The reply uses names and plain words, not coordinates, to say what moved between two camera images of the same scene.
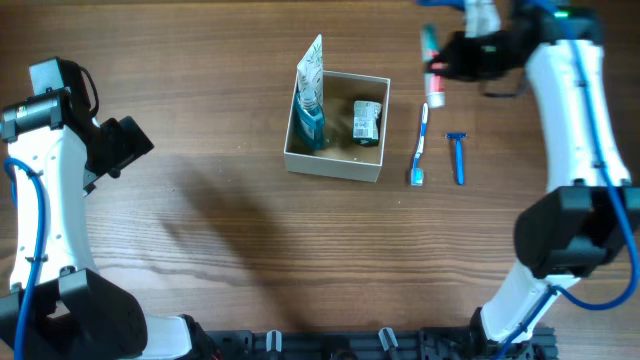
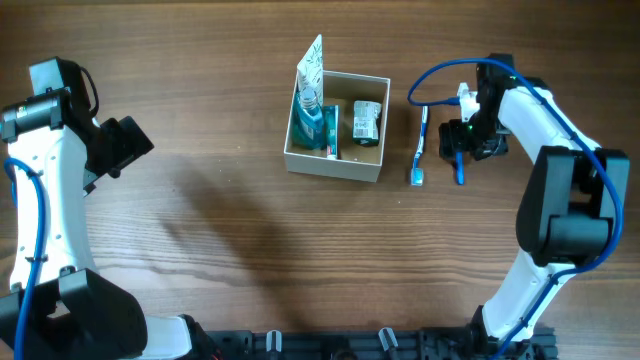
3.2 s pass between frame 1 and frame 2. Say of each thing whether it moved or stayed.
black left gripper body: stayed
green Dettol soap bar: stayed
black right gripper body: moved
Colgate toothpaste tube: moved
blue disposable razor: stayed
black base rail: stayed
